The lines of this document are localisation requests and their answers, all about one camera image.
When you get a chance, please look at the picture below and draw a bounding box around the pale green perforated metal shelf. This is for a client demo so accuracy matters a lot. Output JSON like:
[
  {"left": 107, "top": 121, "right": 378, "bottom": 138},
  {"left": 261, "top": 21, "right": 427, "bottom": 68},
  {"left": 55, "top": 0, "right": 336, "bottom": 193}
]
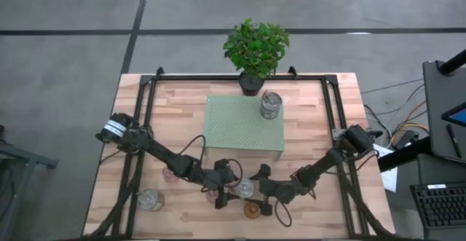
[{"left": 202, "top": 94, "right": 285, "bottom": 161}]

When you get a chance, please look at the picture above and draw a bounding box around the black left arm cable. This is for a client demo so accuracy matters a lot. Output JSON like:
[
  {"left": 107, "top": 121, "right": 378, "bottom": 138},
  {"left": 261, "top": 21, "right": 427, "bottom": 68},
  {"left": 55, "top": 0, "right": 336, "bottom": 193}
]
[{"left": 178, "top": 134, "right": 244, "bottom": 193}]

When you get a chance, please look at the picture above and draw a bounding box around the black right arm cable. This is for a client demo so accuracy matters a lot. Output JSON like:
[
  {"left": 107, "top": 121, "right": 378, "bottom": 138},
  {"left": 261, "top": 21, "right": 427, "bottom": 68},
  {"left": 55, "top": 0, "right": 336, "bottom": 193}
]
[{"left": 274, "top": 197, "right": 293, "bottom": 229}]

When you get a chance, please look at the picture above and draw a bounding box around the black monitor pole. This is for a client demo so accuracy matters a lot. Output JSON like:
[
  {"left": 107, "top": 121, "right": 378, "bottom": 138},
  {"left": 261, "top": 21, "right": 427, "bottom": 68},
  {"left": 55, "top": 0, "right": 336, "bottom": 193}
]
[{"left": 436, "top": 48, "right": 466, "bottom": 76}]

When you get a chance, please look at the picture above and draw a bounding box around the black pen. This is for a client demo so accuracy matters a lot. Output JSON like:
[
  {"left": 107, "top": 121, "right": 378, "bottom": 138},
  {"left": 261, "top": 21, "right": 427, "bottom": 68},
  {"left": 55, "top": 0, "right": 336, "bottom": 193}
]
[{"left": 446, "top": 123, "right": 463, "bottom": 159}]

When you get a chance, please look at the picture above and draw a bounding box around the black plant pot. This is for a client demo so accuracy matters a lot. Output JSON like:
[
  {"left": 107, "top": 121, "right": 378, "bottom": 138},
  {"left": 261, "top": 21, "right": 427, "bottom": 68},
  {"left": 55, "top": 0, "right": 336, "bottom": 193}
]
[{"left": 238, "top": 71, "right": 266, "bottom": 97}]

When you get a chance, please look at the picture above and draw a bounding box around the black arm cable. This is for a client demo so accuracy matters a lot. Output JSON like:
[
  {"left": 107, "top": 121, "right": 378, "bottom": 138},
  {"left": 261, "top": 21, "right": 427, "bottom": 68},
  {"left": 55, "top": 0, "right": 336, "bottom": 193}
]
[
  {"left": 178, "top": 134, "right": 244, "bottom": 193},
  {"left": 274, "top": 197, "right": 293, "bottom": 229}
]

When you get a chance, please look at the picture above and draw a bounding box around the grey keyboard shelf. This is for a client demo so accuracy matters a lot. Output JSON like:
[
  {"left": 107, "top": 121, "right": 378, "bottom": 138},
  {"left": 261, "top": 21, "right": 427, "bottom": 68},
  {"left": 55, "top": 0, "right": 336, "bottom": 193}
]
[{"left": 395, "top": 153, "right": 466, "bottom": 241}]

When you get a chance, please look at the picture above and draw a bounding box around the green leafy plant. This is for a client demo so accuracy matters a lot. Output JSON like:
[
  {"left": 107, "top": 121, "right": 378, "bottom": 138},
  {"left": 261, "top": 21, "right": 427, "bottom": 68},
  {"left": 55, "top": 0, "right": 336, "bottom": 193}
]
[{"left": 222, "top": 17, "right": 291, "bottom": 79}]

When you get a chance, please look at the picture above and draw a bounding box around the black power adapter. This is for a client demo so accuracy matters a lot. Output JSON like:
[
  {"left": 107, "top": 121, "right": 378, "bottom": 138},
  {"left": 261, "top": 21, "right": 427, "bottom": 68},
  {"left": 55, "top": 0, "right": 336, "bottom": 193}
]
[{"left": 391, "top": 130, "right": 419, "bottom": 150}]

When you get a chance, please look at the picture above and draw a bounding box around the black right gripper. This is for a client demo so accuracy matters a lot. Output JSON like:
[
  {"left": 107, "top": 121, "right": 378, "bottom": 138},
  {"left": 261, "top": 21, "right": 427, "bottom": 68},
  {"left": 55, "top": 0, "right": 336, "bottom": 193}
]
[{"left": 254, "top": 163, "right": 298, "bottom": 217}]

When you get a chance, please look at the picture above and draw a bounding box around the black aluminium table frame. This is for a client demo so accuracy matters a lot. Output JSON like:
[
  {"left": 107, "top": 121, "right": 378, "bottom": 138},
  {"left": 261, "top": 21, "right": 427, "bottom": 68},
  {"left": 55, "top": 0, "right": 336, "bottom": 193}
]
[{"left": 87, "top": 66, "right": 396, "bottom": 241}]

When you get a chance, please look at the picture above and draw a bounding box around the black keyboard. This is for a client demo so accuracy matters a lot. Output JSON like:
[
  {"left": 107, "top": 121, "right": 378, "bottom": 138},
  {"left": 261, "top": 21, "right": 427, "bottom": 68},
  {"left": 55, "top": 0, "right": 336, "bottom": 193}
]
[{"left": 410, "top": 181, "right": 466, "bottom": 230}]

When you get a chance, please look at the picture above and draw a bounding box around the tablet with blue screen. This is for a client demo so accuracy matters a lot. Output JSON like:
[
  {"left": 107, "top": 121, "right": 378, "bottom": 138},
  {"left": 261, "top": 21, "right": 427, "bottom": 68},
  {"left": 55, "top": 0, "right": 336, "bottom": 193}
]
[{"left": 441, "top": 101, "right": 466, "bottom": 127}]

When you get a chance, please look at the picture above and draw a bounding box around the grey metal cart frame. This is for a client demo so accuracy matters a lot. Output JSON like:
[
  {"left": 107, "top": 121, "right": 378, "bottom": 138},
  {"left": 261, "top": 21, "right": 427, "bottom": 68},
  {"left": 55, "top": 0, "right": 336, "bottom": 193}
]
[{"left": 0, "top": 124, "right": 59, "bottom": 241}]

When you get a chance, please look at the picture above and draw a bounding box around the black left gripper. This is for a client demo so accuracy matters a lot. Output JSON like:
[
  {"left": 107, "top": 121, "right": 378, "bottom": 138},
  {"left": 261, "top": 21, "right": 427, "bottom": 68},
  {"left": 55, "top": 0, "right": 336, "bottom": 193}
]
[{"left": 202, "top": 158, "right": 237, "bottom": 210}]

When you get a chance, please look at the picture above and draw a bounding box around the grey desk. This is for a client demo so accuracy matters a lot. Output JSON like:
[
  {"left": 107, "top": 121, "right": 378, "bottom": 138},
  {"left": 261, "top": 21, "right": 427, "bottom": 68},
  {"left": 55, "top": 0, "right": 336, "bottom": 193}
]
[{"left": 422, "top": 60, "right": 466, "bottom": 164}]

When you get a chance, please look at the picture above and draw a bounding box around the floor cable bundle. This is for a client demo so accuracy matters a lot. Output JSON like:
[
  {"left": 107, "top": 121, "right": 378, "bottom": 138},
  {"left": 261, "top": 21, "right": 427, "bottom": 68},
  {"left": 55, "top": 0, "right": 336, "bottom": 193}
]
[{"left": 360, "top": 79, "right": 430, "bottom": 151}]

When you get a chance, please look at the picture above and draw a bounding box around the white paper sheet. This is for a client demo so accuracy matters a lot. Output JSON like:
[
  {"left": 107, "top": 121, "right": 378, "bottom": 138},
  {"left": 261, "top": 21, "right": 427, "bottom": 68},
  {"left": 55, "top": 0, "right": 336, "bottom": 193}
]
[{"left": 371, "top": 143, "right": 398, "bottom": 194}]

